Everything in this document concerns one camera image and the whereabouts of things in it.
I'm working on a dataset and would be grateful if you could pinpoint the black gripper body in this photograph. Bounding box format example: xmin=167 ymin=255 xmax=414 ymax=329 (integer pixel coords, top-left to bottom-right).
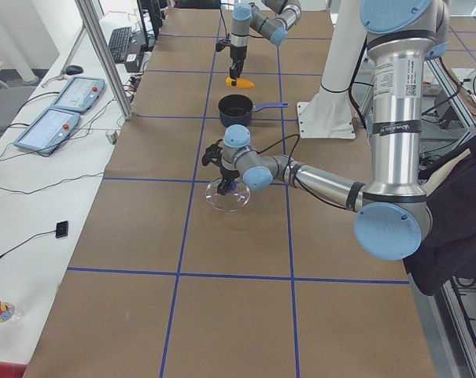
xmin=201 ymin=143 xmax=240 ymax=180
xmin=216 ymin=35 xmax=248 ymax=65

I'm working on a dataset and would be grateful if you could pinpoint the yellow corn cob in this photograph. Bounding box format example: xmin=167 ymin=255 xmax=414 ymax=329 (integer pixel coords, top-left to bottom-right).
xmin=226 ymin=76 xmax=255 ymax=89

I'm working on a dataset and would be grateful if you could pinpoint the glass pot lid blue knob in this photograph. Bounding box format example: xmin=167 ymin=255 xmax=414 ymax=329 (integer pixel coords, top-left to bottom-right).
xmin=205 ymin=177 xmax=250 ymax=212

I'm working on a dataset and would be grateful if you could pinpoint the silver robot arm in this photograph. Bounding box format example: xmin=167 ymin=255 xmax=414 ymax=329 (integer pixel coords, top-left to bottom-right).
xmin=202 ymin=1 xmax=449 ymax=261
xmin=216 ymin=1 xmax=302 ymax=87

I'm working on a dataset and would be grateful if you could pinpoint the dark blue saucepan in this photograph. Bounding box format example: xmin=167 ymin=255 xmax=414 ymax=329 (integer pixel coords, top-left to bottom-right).
xmin=218 ymin=94 xmax=290 ymax=128

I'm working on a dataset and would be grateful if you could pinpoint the black keyboard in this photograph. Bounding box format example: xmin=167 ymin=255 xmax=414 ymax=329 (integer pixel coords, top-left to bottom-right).
xmin=108 ymin=27 xmax=131 ymax=63

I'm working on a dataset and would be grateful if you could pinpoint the upper blue teach pendant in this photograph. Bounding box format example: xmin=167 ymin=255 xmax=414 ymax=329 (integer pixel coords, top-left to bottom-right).
xmin=51 ymin=76 xmax=105 ymax=114

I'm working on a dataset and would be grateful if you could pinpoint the blue teach pendant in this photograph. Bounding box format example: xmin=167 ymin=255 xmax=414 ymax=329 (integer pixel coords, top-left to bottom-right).
xmin=13 ymin=107 xmax=81 ymax=154
xmin=51 ymin=76 xmax=105 ymax=114

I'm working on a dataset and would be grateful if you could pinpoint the black computer mouse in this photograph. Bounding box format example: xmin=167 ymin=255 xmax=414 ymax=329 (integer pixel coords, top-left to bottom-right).
xmin=65 ymin=65 xmax=83 ymax=76

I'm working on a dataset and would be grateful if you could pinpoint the lower blue teach pendant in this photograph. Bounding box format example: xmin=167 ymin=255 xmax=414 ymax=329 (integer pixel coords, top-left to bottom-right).
xmin=13 ymin=107 xmax=81 ymax=154

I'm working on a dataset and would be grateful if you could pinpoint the small black box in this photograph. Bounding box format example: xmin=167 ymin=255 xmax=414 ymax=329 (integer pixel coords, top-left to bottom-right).
xmin=55 ymin=220 xmax=69 ymax=239

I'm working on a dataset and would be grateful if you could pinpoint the black cloth jacket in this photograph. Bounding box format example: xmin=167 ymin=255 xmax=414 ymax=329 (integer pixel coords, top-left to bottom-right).
xmin=404 ymin=136 xmax=476 ymax=295

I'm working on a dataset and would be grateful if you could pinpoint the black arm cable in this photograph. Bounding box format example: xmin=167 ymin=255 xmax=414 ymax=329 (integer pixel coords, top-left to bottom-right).
xmin=256 ymin=133 xmax=301 ymax=158
xmin=219 ymin=2 xmax=238 ymax=40

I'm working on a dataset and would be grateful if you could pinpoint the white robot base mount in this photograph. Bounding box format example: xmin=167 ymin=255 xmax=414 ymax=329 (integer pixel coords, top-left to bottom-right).
xmin=297 ymin=0 xmax=367 ymax=139

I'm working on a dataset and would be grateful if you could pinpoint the aluminium frame post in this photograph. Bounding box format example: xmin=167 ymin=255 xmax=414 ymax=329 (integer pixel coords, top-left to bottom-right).
xmin=75 ymin=0 xmax=133 ymax=120

